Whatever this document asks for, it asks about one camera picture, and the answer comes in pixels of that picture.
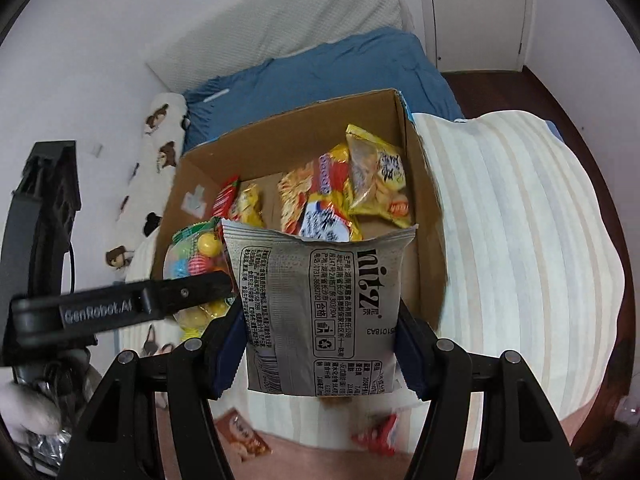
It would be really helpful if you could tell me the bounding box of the white door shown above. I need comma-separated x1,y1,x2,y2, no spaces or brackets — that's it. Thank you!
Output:
425,0,531,73

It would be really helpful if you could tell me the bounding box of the yellow panda snack packet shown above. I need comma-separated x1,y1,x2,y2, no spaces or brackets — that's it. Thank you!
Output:
235,182,266,228

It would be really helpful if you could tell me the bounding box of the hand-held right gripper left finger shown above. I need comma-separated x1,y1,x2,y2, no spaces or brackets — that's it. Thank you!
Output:
59,300,247,480

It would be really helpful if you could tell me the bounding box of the bear printed long pillow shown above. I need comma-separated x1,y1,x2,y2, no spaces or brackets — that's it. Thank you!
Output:
105,91,190,281

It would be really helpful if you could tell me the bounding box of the long red snack packet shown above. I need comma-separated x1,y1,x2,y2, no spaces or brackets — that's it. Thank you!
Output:
212,175,242,221

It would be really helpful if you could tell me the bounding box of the dark blue bed sheet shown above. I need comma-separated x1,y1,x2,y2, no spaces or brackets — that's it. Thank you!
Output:
180,27,466,156

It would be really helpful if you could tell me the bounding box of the large red yellow noodle packet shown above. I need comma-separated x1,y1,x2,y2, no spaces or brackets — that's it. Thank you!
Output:
277,142,368,243

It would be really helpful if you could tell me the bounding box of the yellow chips packet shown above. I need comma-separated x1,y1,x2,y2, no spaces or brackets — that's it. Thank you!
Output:
345,124,417,228

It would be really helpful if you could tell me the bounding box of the cardboard box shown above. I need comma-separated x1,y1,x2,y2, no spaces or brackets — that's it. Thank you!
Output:
150,88,448,333

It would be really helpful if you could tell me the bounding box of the white pillow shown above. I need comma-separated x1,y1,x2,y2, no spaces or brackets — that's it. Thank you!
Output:
145,0,416,96

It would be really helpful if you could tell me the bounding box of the grey snack packet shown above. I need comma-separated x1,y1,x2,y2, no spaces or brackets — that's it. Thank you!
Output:
221,218,417,398

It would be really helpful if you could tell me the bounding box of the colourful candy ball bag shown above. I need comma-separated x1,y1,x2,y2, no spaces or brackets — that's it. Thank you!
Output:
165,217,238,338

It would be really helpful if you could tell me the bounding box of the person's left forearm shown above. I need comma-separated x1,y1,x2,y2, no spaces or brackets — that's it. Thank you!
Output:
0,380,63,436

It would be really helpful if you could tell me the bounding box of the red triangular snack packet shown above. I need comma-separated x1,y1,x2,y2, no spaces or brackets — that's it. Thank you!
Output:
350,412,401,456

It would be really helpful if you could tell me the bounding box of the brown snack packet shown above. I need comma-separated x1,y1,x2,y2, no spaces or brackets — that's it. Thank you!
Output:
215,407,273,463

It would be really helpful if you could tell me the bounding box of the cat printed blanket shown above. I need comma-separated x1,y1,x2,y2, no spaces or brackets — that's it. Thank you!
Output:
125,112,628,480

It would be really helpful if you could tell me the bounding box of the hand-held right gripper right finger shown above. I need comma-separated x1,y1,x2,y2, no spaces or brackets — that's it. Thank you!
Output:
395,300,583,480

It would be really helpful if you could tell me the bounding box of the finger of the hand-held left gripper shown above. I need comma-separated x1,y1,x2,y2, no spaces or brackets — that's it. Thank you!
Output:
10,270,237,341

